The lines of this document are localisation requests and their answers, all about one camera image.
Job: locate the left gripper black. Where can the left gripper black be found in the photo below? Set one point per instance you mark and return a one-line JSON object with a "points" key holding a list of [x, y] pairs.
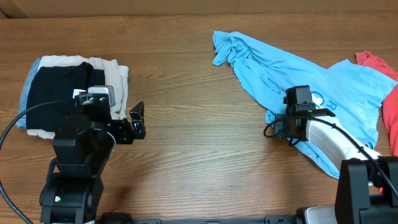
{"points": [[127, 136]]}

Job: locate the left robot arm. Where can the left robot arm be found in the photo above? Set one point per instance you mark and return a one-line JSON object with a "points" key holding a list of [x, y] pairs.
{"points": [[83, 143]]}

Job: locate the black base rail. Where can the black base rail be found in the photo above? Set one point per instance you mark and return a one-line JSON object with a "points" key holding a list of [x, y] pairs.
{"points": [[126, 218]]}

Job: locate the light blue t-shirt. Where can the light blue t-shirt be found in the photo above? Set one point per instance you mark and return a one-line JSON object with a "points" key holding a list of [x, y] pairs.
{"points": [[354, 93]]}

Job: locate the black folded garment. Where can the black folded garment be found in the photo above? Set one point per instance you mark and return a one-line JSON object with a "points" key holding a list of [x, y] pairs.
{"points": [[58, 83]]}

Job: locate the beige folded garment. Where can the beige folded garment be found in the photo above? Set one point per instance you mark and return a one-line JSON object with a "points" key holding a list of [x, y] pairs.
{"points": [[114, 74]]}

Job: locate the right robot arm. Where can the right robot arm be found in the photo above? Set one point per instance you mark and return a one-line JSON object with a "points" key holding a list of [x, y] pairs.
{"points": [[367, 186]]}

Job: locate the folded blue jeans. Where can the folded blue jeans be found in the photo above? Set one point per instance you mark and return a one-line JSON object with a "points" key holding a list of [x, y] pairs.
{"points": [[27, 84]]}

